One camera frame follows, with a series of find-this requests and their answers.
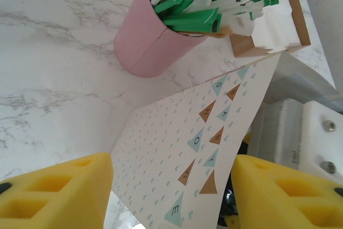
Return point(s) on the pink cylindrical holder cup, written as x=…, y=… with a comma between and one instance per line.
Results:
x=144, y=38

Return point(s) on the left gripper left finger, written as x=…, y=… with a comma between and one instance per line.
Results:
x=53, y=202

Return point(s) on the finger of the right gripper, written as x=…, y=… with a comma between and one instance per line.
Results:
x=247, y=138
x=231, y=222

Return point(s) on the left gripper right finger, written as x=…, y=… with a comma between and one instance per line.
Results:
x=281, y=202

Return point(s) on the white paper napkin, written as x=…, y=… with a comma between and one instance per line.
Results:
x=278, y=25

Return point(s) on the white printed paper bag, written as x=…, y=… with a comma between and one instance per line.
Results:
x=174, y=146

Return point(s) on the green sugar stick packet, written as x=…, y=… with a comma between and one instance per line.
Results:
x=193, y=21
x=171, y=3

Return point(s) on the white sugar stick packet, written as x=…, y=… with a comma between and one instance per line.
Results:
x=227, y=2
x=238, y=23

